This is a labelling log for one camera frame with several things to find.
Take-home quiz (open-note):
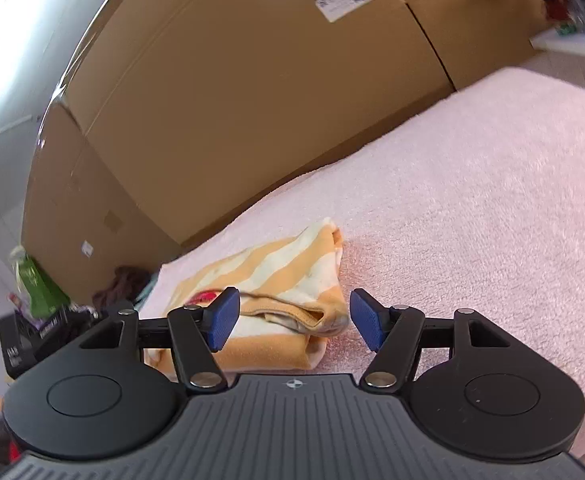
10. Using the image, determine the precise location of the orange white striped sweater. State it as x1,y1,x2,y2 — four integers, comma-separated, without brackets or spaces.
140,218,350,373

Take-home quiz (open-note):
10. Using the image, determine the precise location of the green shopping bag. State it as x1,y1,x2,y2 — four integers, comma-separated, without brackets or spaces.
9,246,71,320

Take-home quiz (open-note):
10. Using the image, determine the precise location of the dark brown garment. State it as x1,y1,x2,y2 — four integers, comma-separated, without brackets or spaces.
92,266,151,311

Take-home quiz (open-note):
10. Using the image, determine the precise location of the left cardboard box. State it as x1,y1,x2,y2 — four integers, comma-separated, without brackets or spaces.
21,101,181,304

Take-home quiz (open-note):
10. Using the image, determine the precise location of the pink terry towel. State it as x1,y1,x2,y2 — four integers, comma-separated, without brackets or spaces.
143,68,585,456

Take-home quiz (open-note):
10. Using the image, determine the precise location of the large centre cardboard box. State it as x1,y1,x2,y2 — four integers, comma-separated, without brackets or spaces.
62,0,452,242

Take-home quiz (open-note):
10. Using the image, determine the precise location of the right cardboard box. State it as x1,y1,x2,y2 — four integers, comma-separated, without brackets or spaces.
404,0,549,90

